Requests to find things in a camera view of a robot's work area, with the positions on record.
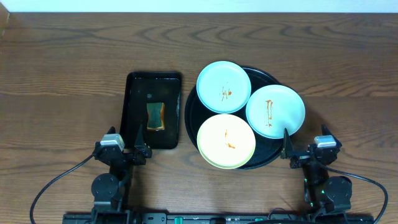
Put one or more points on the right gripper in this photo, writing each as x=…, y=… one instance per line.
x=288, y=151

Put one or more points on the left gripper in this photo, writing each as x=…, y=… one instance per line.
x=143, y=150

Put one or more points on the green and orange sponge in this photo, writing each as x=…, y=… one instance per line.
x=156, y=120

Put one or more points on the light blue plate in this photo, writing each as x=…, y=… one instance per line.
x=273, y=109
x=223, y=87

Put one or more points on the yellow plate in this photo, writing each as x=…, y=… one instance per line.
x=226, y=141

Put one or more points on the light blue plate top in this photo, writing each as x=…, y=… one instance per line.
x=223, y=87

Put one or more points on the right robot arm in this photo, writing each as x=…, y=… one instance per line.
x=326, y=194

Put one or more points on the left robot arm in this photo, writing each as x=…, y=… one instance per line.
x=111, y=189

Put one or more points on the round black tray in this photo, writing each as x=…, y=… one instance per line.
x=266, y=151

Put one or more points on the black rectangular tray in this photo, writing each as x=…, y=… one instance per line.
x=151, y=87

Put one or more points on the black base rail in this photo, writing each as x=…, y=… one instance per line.
x=162, y=218

